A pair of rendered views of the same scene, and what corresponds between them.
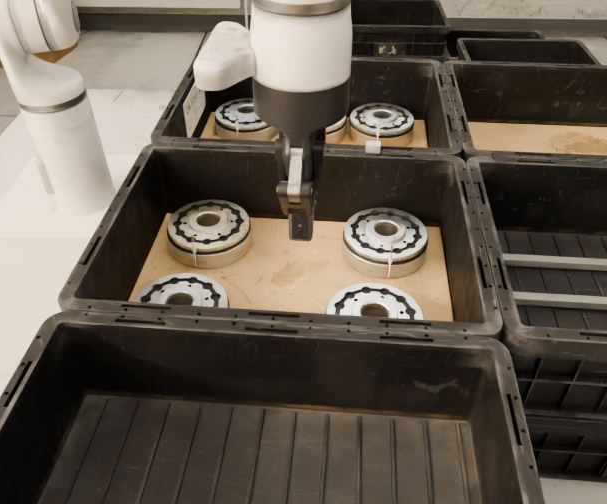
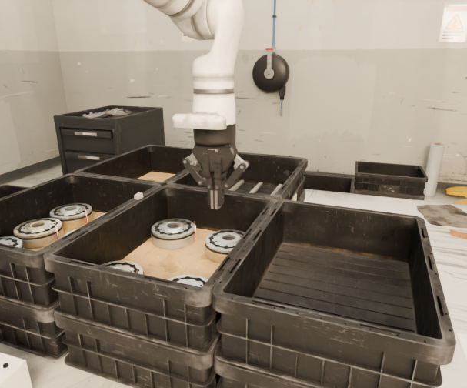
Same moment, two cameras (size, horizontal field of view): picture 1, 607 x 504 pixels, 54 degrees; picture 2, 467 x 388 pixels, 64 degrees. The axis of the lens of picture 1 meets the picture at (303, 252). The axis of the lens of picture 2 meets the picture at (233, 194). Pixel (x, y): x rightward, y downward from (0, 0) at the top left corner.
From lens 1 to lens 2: 0.68 m
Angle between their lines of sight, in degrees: 66
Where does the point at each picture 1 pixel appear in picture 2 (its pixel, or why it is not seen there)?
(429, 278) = (201, 232)
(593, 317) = not seen: hidden behind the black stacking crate
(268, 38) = (226, 104)
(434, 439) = (288, 250)
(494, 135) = not seen: hidden behind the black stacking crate
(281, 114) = (231, 135)
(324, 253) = (161, 254)
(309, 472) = (297, 279)
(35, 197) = not seen: outside the picture
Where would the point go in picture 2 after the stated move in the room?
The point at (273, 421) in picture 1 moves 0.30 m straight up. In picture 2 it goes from (267, 285) to (272, 125)
